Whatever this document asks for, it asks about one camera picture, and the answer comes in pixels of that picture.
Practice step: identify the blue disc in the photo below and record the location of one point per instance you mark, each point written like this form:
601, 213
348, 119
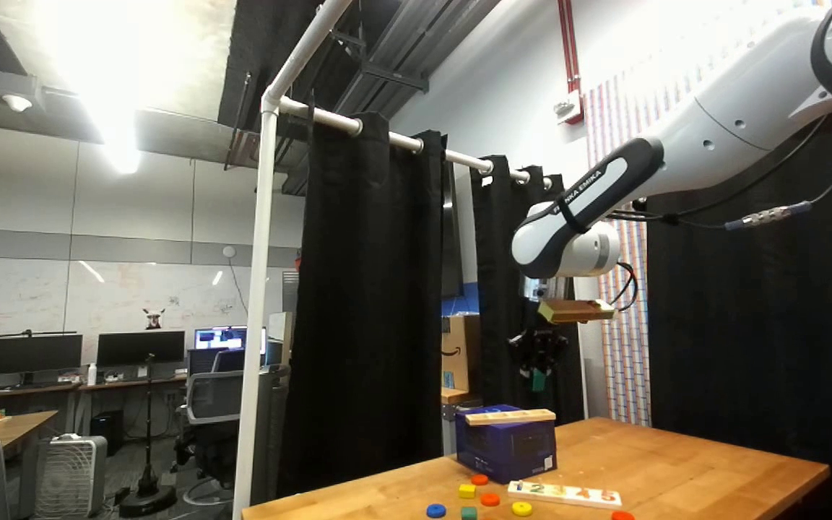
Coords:
435, 511

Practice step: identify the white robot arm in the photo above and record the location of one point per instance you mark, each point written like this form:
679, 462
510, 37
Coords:
754, 105

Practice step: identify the large red disc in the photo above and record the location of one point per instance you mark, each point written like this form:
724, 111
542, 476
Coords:
622, 514

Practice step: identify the blue box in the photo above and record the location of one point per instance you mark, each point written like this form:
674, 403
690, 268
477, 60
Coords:
505, 450

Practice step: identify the white peg board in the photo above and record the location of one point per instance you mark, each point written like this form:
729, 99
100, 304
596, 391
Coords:
566, 491

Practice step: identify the black monitor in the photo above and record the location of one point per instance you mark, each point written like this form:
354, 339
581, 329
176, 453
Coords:
139, 346
37, 353

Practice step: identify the wooden plank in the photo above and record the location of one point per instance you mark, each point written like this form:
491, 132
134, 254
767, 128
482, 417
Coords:
510, 417

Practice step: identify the white box fan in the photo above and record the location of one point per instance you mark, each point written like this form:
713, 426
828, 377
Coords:
71, 476

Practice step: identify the black curtain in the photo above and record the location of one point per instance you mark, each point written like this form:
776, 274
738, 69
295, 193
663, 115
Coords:
365, 387

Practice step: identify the dark green toy cube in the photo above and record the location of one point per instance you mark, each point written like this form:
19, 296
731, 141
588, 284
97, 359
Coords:
469, 511

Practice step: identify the yellow disc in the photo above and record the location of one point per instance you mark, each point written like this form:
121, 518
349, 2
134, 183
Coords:
466, 488
520, 508

